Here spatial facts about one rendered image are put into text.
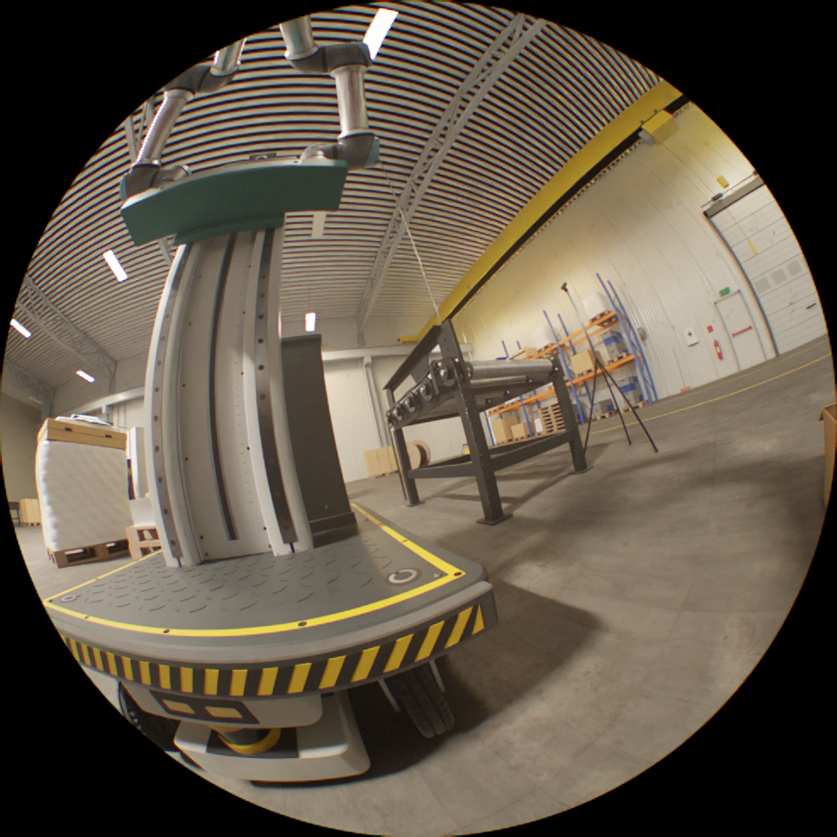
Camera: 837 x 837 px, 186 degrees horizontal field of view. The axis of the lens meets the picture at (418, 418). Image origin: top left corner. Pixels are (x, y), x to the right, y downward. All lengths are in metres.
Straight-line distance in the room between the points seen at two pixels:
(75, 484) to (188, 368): 2.63
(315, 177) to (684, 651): 1.25
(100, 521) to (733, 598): 3.68
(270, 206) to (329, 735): 1.05
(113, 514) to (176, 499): 2.72
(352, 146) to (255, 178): 0.32
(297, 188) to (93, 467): 2.98
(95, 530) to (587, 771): 3.28
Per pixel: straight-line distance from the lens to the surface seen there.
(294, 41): 1.00
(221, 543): 0.60
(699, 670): 0.56
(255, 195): 0.82
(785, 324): 10.35
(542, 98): 9.78
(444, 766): 0.49
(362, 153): 0.95
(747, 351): 9.91
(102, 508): 3.24
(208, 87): 1.20
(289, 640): 0.25
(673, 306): 10.10
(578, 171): 8.39
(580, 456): 2.08
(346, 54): 1.07
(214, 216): 0.87
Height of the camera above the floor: 0.45
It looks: 8 degrees up
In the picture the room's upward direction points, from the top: 14 degrees counter-clockwise
